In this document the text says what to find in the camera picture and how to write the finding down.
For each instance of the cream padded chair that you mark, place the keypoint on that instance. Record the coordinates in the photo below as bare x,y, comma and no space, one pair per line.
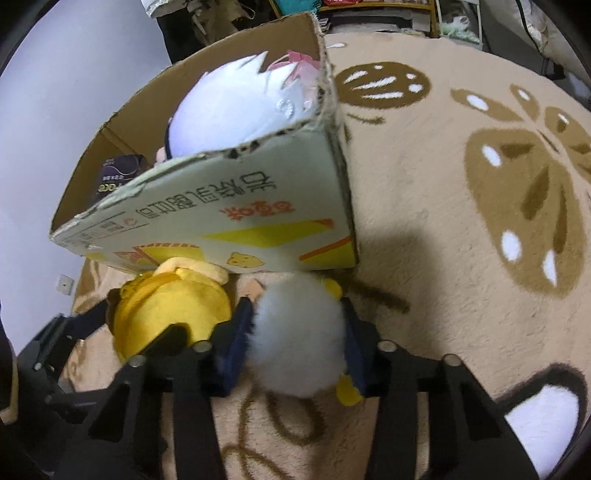
531,27

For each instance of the teal bag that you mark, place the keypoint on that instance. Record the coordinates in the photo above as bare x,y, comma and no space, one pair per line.
300,5

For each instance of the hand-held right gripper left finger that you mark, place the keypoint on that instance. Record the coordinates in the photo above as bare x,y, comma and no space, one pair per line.
238,344

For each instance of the pink plastic-wrapped cloth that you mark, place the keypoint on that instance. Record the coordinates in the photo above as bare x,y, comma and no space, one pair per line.
295,69

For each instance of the wooden shelf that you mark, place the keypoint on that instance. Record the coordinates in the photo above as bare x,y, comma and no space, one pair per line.
434,23

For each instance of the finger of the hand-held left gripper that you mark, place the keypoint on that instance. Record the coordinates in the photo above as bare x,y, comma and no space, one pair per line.
90,316

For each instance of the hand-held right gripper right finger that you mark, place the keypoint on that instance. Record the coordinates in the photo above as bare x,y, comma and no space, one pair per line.
356,344

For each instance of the printed cardboard box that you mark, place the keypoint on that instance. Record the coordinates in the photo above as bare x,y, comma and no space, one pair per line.
207,221

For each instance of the white wall outlet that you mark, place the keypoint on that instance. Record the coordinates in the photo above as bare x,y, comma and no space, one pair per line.
65,283

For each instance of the white fluffy plush toy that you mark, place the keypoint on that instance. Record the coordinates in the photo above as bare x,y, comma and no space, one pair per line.
300,337

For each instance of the white purple plush doll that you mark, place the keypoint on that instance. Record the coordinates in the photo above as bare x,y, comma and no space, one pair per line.
221,110

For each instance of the black hanging coat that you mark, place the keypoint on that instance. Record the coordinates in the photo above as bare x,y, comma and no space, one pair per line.
180,32

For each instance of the beige hanging coat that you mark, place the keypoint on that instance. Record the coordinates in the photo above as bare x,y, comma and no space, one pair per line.
217,14

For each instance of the white trolley cart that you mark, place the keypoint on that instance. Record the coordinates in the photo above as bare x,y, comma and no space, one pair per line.
480,27

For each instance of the black packet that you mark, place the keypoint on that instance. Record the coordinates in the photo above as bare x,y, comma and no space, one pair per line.
117,175

